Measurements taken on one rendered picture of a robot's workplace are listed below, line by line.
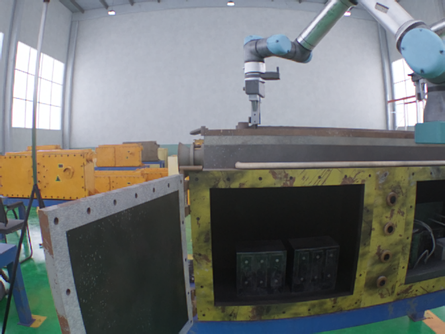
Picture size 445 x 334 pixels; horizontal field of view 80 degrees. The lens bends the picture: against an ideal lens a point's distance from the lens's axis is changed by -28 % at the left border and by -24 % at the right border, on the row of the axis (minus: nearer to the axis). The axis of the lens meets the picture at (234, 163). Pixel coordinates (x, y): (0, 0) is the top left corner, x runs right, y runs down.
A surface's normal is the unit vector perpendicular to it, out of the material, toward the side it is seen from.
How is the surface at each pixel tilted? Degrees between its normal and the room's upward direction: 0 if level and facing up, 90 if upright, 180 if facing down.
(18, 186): 90
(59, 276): 90
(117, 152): 90
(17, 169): 90
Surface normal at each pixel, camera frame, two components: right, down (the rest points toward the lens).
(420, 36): -0.73, 0.15
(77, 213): 0.98, 0.00
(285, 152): 0.03, 0.07
